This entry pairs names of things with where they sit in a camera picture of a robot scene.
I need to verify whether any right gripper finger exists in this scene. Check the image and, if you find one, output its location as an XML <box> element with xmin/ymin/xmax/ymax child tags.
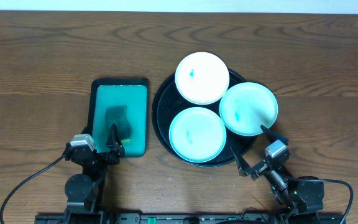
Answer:
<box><xmin>260</xmin><ymin>125</ymin><xmax>288</xmax><ymax>145</ymax></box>
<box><xmin>230</xmin><ymin>146</ymin><xmax>250</xmax><ymax>177</ymax></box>

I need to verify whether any green scrub sponge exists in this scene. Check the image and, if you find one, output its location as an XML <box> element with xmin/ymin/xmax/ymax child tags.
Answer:
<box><xmin>105</xmin><ymin>106</ymin><xmax>132</xmax><ymax>143</ymax></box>

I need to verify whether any pale green plate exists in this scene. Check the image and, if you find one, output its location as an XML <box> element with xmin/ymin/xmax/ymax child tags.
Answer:
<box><xmin>219</xmin><ymin>82</ymin><xmax>278</xmax><ymax>136</ymax></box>
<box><xmin>168</xmin><ymin>107</ymin><xmax>227</xmax><ymax>163</ymax></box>

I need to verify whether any pale green plate front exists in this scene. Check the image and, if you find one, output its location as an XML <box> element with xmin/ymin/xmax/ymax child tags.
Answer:
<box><xmin>168</xmin><ymin>107</ymin><xmax>227</xmax><ymax>163</ymax></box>

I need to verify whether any white plate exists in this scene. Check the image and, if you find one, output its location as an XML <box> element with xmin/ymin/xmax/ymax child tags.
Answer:
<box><xmin>175</xmin><ymin>52</ymin><xmax>229</xmax><ymax>105</ymax></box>

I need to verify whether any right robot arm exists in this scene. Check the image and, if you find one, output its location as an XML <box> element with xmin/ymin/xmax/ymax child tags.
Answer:
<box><xmin>231</xmin><ymin>125</ymin><xmax>324</xmax><ymax>214</ymax></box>

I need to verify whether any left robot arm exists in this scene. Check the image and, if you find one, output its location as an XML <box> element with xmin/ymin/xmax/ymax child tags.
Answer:
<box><xmin>63</xmin><ymin>124</ymin><xmax>125</xmax><ymax>223</ymax></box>

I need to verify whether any black rectangular water tray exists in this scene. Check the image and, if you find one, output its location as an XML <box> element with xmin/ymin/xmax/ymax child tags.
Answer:
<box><xmin>85</xmin><ymin>78</ymin><xmax>148</xmax><ymax>157</ymax></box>

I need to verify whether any black round tray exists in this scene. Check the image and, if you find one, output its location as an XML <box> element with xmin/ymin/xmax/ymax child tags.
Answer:
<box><xmin>151</xmin><ymin>74</ymin><xmax>257</xmax><ymax>167</ymax></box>

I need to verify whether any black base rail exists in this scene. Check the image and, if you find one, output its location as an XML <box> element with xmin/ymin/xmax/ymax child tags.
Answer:
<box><xmin>34</xmin><ymin>213</ymin><xmax>342</xmax><ymax>224</ymax></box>

